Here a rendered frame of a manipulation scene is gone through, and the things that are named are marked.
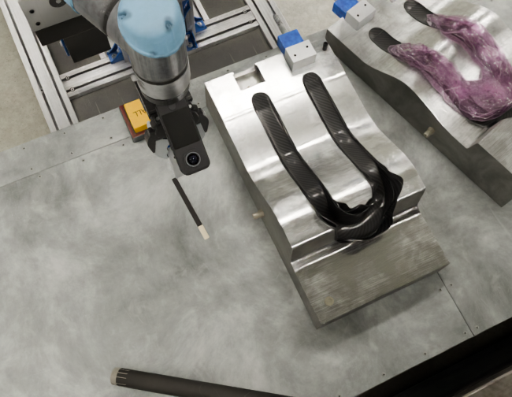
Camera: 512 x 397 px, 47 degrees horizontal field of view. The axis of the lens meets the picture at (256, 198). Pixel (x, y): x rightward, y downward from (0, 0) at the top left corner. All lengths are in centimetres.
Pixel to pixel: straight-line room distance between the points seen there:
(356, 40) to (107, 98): 95
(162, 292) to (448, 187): 59
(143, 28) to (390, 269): 61
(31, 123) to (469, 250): 157
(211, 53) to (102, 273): 107
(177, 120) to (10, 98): 148
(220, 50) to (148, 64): 127
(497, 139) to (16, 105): 166
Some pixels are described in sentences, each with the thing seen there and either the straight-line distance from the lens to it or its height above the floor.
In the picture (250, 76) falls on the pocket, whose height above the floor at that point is 86.
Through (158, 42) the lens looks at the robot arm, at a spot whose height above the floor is 129.
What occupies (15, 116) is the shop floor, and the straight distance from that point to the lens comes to 226.
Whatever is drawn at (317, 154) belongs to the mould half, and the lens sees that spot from 109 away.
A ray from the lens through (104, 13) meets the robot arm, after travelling 77.
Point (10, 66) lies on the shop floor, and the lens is 237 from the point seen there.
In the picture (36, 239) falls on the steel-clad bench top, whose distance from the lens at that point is 117.
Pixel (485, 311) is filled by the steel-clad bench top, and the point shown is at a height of 80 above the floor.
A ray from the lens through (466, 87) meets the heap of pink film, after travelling 121.
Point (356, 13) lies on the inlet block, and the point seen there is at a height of 88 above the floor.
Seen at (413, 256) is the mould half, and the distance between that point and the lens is 109.
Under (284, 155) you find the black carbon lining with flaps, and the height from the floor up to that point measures 88.
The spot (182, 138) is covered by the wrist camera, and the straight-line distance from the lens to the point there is 86.
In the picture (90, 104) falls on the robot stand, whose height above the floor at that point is 21.
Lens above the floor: 187
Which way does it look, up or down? 70 degrees down
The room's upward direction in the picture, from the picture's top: 5 degrees clockwise
